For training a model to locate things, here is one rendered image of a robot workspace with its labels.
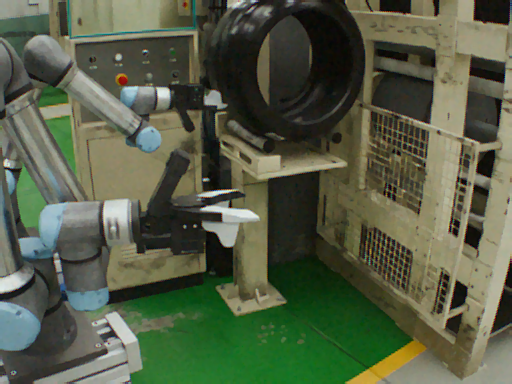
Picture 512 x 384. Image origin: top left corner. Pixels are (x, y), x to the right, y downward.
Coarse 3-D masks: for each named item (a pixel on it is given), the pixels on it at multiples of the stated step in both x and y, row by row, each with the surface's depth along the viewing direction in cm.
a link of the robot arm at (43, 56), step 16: (32, 48) 123; (48, 48) 123; (32, 64) 123; (48, 64) 123; (64, 64) 124; (48, 80) 125; (64, 80) 126; (80, 80) 129; (80, 96) 130; (96, 96) 132; (112, 96) 136; (96, 112) 135; (112, 112) 136; (128, 112) 139; (128, 128) 139; (144, 128) 142; (144, 144) 141
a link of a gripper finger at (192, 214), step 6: (180, 210) 76; (186, 210) 76; (192, 210) 76; (198, 210) 76; (204, 210) 75; (186, 216) 76; (192, 216) 75; (198, 216) 75; (204, 216) 75; (210, 216) 75; (216, 216) 75
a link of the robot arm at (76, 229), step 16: (48, 208) 75; (64, 208) 75; (80, 208) 76; (96, 208) 76; (48, 224) 74; (64, 224) 74; (80, 224) 74; (96, 224) 75; (48, 240) 74; (64, 240) 75; (80, 240) 75; (96, 240) 76; (64, 256) 76; (80, 256) 76
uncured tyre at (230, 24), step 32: (256, 0) 153; (288, 0) 152; (320, 0) 156; (224, 32) 159; (256, 32) 151; (320, 32) 189; (352, 32) 165; (224, 64) 157; (256, 64) 154; (320, 64) 194; (352, 64) 171; (224, 96) 166; (256, 96) 158; (320, 96) 196; (352, 96) 175; (256, 128) 167; (288, 128) 168; (320, 128) 174
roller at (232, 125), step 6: (234, 120) 194; (228, 126) 194; (234, 126) 190; (240, 126) 186; (234, 132) 190; (240, 132) 184; (246, 132) 180; (252, 132) 178; (246, 138) 180; (252, 138) 175; (258, 138) 172; (264, 138) 170; (252, 144) 176; (258, 144) 171; (264, 144) 167; (270, 144) 168; (264, 150) 168; (270, 150) 169
